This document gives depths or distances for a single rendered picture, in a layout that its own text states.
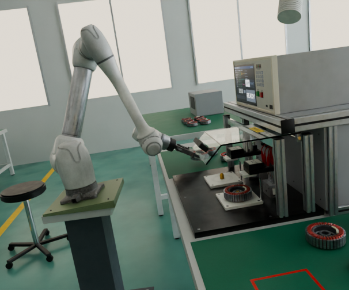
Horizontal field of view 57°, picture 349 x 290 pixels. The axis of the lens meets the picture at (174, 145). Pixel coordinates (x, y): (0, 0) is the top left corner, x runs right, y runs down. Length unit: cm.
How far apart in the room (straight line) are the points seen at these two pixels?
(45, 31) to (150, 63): 183
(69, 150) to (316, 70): 110
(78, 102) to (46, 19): 442
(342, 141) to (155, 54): 496
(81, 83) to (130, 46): 416
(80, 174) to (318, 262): 107
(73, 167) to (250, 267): 94
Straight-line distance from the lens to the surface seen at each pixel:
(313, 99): 126
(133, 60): 591
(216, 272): 98
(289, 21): 261
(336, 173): 123
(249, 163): 130
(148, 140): 159
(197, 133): 286
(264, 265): 100
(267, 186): 136
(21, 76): 621
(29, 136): 630
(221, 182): 152
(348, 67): 132
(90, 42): 169
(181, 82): 597
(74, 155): 158
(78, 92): 180
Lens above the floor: 132
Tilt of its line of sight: 13 degrees down
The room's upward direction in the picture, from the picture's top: 8 degrees counter-clockwise
